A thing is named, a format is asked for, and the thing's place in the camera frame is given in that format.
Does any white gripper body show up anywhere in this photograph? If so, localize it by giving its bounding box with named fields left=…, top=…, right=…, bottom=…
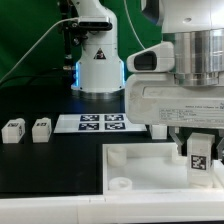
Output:
left=125, top=73, right=224, bottom=129

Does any white square tabletop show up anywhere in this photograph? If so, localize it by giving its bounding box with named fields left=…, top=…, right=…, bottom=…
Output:
left=101, top=142, right=224, bottom=195

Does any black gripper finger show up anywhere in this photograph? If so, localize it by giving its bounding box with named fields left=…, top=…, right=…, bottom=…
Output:
left=169, top=126, right=187, bottom=156
left=217, top=129, right=224, bottom=160

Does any white L-shaped obstacle fence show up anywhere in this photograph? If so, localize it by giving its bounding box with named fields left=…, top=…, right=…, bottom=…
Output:
left=0, top=156, right=224, bottom=224

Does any white camera cable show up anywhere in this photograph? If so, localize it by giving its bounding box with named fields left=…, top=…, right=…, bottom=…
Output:
left=0, top=17, right=80, bottom=85

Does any white base tag sheet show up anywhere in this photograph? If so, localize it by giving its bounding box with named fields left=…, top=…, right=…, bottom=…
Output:
left=54, top=113, right=146, bottom=133

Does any grey camera on stand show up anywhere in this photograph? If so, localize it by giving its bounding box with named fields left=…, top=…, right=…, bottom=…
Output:
left=72, top=16, right=113, bottom=31

